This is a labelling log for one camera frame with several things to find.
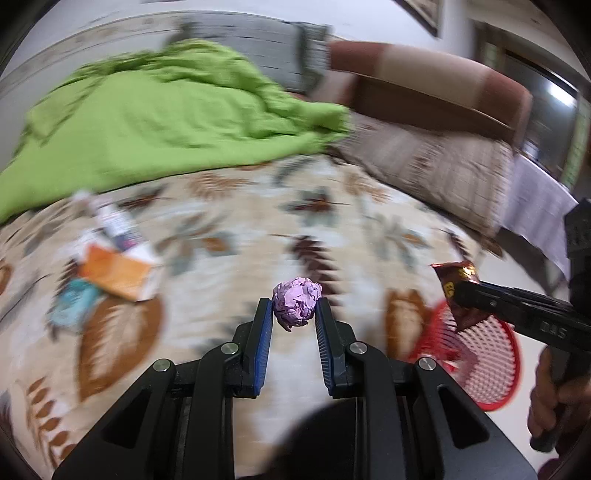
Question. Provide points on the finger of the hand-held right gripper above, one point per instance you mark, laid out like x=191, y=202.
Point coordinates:
x=508, y=293
x=485, y=307

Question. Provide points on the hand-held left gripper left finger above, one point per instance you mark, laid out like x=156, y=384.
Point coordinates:
x=263, y=346

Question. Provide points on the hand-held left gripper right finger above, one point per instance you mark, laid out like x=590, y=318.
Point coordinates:
x=325, y=346

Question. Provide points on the brown snack wrapper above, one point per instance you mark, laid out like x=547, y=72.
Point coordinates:
x=457, y=272

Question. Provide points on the purple paper ball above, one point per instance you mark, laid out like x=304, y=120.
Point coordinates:
x=295, y=302

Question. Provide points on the red plastic mesh basket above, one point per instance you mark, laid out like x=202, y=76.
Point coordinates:
x=489, y=369

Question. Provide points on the teal snack packet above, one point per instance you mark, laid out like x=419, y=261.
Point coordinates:
x=74, y=300

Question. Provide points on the clear plastic bag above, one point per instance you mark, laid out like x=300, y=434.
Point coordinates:
x=84, y=201

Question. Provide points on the person's right hand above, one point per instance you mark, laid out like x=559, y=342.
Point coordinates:
x=542, y=397

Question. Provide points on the white tablecloth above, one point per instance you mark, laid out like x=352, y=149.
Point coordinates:
x=535, y=203

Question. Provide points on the leaf print blanket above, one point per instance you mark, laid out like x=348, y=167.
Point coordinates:
x=207, y=221

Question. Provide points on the striped beige pillow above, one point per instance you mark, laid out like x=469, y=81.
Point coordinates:
x=429, y=170

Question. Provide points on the orange packet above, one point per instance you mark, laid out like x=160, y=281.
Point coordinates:
x=115, y=272

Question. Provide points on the dark glass door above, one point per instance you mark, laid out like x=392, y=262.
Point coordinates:
x=545, y=97

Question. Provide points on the brown striped pillow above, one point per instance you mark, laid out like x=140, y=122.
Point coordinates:
x=415, y=78

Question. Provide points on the green quilt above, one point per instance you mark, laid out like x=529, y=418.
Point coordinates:
x=138, y=120

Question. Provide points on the grey quilted pillow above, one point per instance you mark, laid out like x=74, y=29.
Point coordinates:
x=277, y=50

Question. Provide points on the dark framed wall picture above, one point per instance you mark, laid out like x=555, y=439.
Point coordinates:
x=425, y=11

